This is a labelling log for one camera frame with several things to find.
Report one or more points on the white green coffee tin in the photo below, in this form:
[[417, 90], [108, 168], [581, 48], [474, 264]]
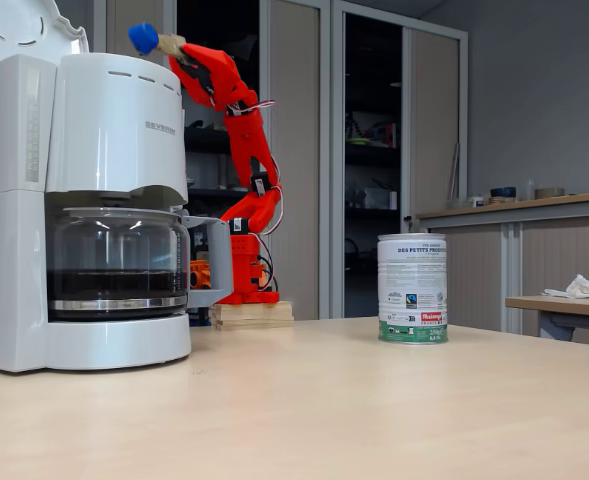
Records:
[[411, 290]]

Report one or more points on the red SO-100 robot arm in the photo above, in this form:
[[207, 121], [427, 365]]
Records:
[[249, 140]]

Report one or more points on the white drip coffee maker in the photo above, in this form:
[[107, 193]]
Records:
[[114, 130]]

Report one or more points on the grey tambour door cabinet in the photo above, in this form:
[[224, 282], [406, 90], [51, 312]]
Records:
[[434, 125], [299, 150]]

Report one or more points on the green flat disc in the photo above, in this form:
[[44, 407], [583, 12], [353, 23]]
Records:
[[358, 141]]

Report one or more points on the white box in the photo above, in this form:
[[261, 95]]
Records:
[[380, 199]]

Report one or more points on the orange clamp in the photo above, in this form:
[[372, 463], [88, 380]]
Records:
[[201, 275]]

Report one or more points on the wooden base block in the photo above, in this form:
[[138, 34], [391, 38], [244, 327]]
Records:
[[254, 316]]

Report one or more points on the grey leaning tube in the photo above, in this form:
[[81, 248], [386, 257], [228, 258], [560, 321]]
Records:
[[455, 170]]

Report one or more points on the white cup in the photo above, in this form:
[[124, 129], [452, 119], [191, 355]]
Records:
[[476, 201]]

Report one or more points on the clear plastic bottle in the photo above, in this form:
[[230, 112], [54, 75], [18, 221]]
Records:
[[528, 191]]

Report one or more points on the low grey cabinet wooden top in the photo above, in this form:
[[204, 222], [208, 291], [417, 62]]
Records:
[[564, 250]]

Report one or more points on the wooden side table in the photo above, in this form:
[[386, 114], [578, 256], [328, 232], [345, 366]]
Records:
[[559, 306]]

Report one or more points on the white crumpled cloth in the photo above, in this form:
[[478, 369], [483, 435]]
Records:
[[581, 287]]

